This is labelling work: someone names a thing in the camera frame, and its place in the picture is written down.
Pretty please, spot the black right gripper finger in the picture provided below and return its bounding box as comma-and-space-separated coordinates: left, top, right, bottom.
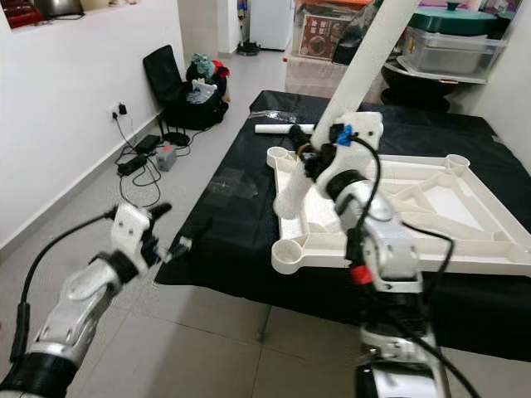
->
286, 124, 317, 163

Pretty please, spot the white plastic table leg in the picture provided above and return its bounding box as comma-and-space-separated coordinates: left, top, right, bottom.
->
255, 123, 316, 137
274, 0, 421, 221

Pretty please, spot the white plastic children table top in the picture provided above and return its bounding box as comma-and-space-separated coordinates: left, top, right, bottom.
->
268, 145, 531, 275

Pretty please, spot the clear plastic bag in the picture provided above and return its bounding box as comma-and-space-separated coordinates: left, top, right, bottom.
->
253, 110, 300, 124

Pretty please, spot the grey electrical box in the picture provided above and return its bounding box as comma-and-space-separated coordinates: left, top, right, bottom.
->
155, 145, 178, 171

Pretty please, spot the black power strip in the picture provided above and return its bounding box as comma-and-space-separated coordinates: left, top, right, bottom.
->
119, 153, 149, 177

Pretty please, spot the beige cloth covered table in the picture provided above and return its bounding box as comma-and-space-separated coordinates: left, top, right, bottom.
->
286, 54, 351, 100

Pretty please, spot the black power adapter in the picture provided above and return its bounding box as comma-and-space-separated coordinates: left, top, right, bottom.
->
135, 135, 163, 154

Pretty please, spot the black wifi router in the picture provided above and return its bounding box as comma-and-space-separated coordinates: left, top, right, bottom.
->
162, 116, 190, 147

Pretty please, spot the clear tape patch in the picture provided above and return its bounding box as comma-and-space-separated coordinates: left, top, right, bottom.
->
212, 168, 262, 200

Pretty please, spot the shiny black bag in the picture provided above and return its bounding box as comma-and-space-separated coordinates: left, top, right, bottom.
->
332, 4, 372, 66

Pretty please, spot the white plastic bag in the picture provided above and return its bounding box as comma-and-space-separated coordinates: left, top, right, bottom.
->
187, 79, 217, 104

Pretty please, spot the black round wok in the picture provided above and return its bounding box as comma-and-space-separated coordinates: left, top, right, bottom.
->
382, 62, 459, 110

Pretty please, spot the white cabinet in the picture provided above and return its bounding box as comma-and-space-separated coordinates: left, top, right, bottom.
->
249, 0, 295, 51

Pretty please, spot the black open suitcase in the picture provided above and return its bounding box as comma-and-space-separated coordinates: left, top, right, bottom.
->
143, 46, 229, 129

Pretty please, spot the clear plastic storage container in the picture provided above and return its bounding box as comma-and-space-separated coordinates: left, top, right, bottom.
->
398, 29, 507, 84

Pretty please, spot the green round pot lid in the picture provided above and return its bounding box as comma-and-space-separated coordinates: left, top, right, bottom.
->
407, 2, 499, 34

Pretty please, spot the small steel pot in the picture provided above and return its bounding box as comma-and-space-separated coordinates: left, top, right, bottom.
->
54, 0, 88, 19

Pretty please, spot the dark red pot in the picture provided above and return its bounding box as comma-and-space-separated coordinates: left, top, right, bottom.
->
4, 4, 42, 30

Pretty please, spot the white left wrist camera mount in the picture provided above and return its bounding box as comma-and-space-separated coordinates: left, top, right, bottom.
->
112, 203, 158, 266

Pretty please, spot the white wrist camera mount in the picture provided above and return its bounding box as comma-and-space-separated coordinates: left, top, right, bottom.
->
112, 203, 158, 266
315, 112, 385, 200

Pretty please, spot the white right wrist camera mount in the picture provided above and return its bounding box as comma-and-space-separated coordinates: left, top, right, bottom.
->
315, 112, 385, 200

